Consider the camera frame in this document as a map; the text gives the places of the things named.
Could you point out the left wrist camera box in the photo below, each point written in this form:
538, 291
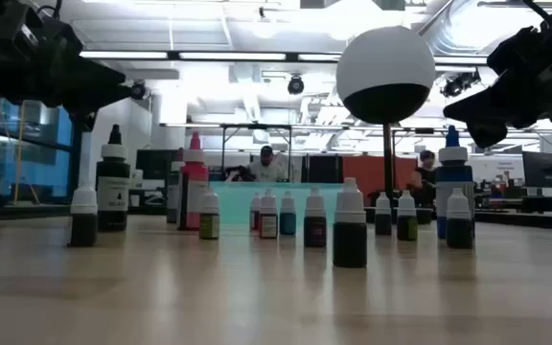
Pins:
46, 29

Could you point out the black metal gantry frame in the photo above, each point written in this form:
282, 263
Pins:
424, 130
257, 126

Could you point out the black-framed window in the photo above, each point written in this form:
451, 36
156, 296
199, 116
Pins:
41, 144

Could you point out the small yellow-green colouring bottle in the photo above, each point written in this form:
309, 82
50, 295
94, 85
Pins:
209, 225

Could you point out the small dark red colouring bottle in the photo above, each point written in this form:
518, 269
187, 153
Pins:
255, 215

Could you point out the large pink food colouring bottle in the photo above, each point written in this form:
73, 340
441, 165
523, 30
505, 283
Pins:
194, 177

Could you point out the large black food colouring bottle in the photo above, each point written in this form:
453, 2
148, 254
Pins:
113, 182

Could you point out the small green food colouring bottle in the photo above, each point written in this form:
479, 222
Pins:
407, 227

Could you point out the large blue food colouring bottle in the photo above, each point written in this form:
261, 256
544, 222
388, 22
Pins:
453, 179

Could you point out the small dark food colouring bottle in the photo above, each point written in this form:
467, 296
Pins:
459, 232
350, 244
383, 223
83, 225

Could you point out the ceiling LED strip light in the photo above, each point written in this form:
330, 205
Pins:
233, 56

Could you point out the large purple food colouring bottle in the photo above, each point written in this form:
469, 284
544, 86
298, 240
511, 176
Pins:
174, 191

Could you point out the white globe lamp black stand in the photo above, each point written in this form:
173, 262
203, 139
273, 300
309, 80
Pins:
385, 57

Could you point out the small purple food colouring bottle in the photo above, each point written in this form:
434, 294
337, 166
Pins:
315, 230

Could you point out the black ceiling spotlight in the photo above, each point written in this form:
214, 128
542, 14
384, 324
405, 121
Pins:
295, 85
138, 90

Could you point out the dark computer monitor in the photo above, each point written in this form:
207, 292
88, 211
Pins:
542, 170
154, 165

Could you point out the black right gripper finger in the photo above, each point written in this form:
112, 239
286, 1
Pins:
489, 134
487, 108

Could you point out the black ceiling-mounted device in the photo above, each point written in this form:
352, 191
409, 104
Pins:
460, 84

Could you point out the small blue food colouring bottle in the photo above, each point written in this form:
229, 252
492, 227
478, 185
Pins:
287, 223

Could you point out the small red-label colouring bottle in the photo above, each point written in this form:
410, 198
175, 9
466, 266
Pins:
268, 225

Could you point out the person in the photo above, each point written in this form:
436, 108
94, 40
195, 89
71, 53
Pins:
424, 177
266, 165

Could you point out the teal translucent plastic bin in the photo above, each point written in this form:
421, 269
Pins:
237, 201

